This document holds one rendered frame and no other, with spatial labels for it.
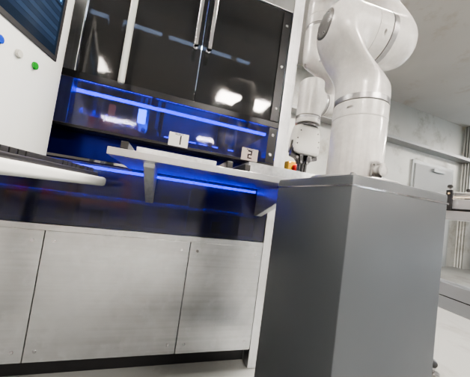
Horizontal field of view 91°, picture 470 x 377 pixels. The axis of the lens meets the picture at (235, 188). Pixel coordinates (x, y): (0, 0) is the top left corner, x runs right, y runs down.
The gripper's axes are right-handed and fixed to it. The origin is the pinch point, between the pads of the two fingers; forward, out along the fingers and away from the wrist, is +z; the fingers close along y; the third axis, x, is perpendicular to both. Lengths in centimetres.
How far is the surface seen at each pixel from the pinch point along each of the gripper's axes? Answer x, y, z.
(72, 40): -36, 87, -40
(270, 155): -35.2, -4.0, -10.6
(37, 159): 10, 70, 11
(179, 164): 4.7, 40.9, 5.7
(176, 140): -35, 42, -9
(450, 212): -2, -82, 5
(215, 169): 4.7, 30.8, 5.4
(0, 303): -35, 93, 62
